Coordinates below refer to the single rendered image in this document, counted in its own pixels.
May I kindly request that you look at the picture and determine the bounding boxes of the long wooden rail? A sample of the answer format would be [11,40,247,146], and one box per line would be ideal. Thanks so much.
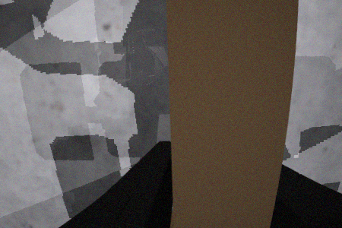
[166,0,299,228]

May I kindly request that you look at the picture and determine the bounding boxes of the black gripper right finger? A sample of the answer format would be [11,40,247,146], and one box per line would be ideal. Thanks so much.
[270,164,342,228]

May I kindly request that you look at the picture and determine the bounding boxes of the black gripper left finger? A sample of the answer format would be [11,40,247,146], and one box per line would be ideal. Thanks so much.
[60,141,173,228]

